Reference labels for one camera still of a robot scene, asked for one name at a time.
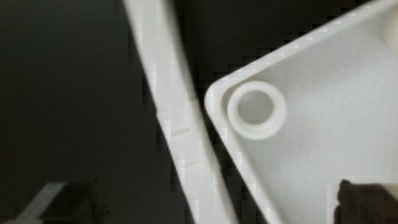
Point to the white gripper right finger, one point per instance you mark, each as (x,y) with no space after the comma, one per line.
(367,204)

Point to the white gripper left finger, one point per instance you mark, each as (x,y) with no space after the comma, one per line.
(29,216)

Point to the white desk top tray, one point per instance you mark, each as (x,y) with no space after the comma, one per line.
(305,112)

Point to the white front obstacle bar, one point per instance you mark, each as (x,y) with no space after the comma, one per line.
(154,23)

